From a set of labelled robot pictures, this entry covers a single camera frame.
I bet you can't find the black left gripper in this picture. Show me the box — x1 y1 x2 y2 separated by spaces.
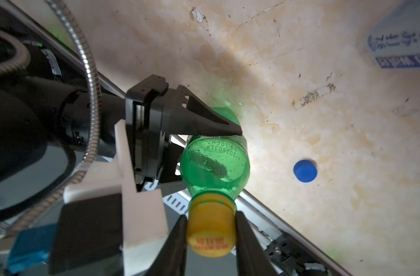
125 75 242 190

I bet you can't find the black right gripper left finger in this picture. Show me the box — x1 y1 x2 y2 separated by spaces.
145 215 188 276

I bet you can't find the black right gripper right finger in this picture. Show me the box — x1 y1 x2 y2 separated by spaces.
235 211 278 276

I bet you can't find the yellow bottle cap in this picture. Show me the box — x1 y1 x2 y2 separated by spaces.
186 192 236 258

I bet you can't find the green plastic soda bottle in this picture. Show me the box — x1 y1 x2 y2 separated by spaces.
179 106 251 204

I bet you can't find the clear small water bottle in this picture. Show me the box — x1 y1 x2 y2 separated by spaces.
367 1 420 69

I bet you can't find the blue bottle cap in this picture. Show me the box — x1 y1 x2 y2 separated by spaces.
293 159 318 183

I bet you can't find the left metal flex conduit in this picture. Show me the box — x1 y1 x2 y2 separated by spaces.
0 1 102 237

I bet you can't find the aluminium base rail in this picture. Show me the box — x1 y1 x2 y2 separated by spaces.
0 1 350 276

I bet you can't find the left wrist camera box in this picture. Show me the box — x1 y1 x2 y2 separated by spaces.
7 121 169 276

